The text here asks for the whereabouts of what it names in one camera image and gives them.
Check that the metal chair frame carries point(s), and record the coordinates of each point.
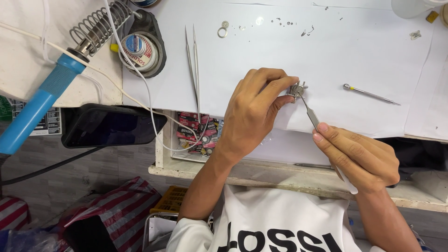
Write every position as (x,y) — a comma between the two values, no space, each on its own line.
(154,227)

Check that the thin grey metal tool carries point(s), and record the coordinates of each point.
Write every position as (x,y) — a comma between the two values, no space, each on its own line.
(313,165)

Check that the large white paper sheet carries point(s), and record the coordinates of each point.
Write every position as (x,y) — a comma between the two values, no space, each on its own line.
(280,45)

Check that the red white striped bag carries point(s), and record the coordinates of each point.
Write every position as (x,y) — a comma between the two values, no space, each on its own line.
(119,210)

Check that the round soldering paste tin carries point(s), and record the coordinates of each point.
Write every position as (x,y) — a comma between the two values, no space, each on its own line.
(140,50)

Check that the black soldering stand base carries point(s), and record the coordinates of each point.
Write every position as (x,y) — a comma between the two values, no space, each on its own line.
(148,24)

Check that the white plastic container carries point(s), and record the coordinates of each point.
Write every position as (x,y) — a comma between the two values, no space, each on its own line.
(409,7)

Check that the clear blue plastic bag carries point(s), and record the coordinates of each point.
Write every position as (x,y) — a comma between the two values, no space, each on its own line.
(29,241)

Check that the steel tweezers with white grip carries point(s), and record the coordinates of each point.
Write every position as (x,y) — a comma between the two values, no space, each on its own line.
(312,117)

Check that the yellow plastic crate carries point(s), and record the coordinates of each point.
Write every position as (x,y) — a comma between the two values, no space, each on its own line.
(171,200)

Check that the long pointed steel tweezers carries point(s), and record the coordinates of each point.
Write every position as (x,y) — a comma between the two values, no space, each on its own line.
(195,77)

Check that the small yellow block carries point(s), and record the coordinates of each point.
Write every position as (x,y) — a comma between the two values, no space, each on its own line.
(432,16)

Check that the small steel watch screwdriver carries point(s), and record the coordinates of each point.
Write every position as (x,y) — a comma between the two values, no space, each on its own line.
(371,94)

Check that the small metal watch bracket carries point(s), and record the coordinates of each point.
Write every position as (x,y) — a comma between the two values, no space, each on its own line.
(415,34)

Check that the white cloth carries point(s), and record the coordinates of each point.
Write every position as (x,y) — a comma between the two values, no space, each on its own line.
(21,70)

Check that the person's right hand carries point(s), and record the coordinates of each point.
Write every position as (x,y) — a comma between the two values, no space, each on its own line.
(364,162)

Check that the printed black and white sheet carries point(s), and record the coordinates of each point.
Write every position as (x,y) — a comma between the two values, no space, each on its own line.
(50,122)

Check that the scattered tiny watch parts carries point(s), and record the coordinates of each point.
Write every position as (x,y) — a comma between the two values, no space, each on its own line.
(289,23)

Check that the silver watch movement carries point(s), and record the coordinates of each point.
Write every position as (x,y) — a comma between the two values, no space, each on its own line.
(297,90)

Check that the small round watch gear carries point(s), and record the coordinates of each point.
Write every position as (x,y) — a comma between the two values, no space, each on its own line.
(225,24)

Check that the person's white printed shirt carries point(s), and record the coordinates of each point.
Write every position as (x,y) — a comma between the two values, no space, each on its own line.
(280,220)

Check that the person's left hand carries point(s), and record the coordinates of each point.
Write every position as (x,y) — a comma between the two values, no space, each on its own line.
(250,112)

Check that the black smartphone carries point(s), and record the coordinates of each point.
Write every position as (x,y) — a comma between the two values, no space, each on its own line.
(112,126)

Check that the white tray of battery packs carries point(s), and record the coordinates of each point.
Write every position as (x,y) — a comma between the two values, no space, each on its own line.
(196,138)

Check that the yellow sponge piece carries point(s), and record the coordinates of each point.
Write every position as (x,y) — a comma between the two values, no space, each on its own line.
(114,48)

